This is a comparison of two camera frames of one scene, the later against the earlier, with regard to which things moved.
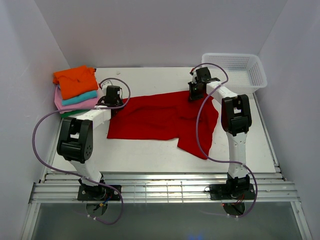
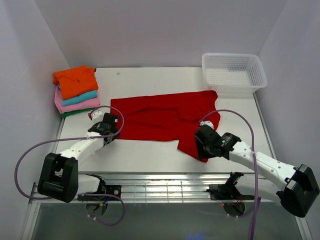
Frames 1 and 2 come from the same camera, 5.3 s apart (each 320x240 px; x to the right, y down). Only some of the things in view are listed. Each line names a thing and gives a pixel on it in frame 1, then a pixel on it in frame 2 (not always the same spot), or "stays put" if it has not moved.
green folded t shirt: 72,113 stays put
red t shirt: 170,116 stays put
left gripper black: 121,102 -> 115,131
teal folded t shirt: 79,98 stays put
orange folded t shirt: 76,82 stays put
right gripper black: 192,96 -> 201,153
